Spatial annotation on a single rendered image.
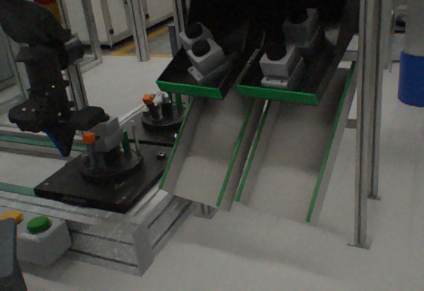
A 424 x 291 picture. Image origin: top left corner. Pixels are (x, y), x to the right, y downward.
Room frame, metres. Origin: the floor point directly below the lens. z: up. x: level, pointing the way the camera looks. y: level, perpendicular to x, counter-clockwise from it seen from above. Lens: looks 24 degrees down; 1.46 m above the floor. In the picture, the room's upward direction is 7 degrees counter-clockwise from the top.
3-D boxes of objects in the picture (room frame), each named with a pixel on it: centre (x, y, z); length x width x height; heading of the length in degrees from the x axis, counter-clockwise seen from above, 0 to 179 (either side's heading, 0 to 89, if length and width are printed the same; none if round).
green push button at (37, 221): (0.75, 0.34, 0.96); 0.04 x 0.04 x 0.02
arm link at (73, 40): (0.87, 0.27, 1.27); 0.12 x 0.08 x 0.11; 163
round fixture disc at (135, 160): (0.93, 0.23, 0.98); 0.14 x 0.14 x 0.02
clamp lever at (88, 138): (0.89, 0.25, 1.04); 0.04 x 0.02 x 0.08; 153
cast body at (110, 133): (0.94, 0.22, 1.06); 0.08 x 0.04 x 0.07; 153
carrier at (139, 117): (1.16, 0.11, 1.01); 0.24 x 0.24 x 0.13; 63
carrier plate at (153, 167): (0.93, 0.23, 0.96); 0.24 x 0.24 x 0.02; 63
